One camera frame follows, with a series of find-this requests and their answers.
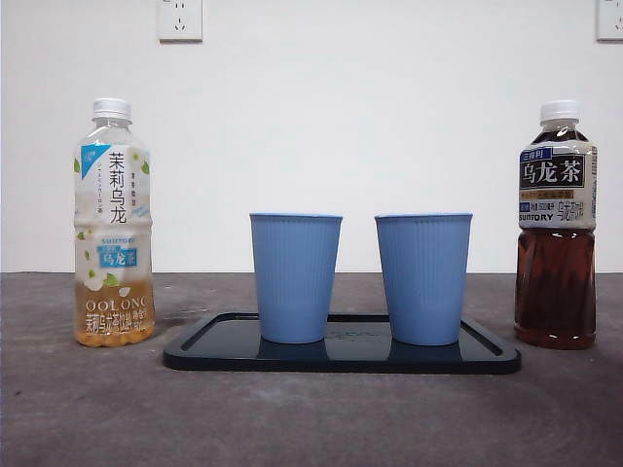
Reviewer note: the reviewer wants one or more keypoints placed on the jasmine oolong tea bottle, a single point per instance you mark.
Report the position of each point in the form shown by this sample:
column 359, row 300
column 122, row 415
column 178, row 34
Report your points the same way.
column 114, row 194

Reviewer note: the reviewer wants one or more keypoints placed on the dark oolong tea bottle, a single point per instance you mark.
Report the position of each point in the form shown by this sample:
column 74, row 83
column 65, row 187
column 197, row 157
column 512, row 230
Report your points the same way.
column 555, row 282

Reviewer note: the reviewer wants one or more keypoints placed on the blue ribbed cup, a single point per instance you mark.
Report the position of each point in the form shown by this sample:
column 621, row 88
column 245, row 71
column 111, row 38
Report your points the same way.
column 294, row 277
column 423, row 277

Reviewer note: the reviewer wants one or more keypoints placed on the dark blue tray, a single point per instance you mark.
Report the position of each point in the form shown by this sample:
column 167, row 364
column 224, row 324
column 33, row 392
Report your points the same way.
column 340, row 359

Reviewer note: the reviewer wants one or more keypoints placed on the white wall socket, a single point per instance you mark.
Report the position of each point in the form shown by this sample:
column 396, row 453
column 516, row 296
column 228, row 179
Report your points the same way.
column 611, row 19
column 180, row 19

